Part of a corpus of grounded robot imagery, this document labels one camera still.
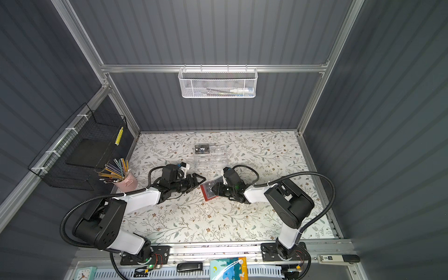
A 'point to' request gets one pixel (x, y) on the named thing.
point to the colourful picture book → (239, 272)
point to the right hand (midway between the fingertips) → (215, 189)
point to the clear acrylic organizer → (207, 156)
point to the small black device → (187, 266)
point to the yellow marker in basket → (119, 136)
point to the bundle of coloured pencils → (115, 171)
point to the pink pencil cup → (129, 183)
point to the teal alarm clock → (88, 273)
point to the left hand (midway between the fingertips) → (204, 183)
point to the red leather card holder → (208, 193)
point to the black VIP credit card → (202, 149)
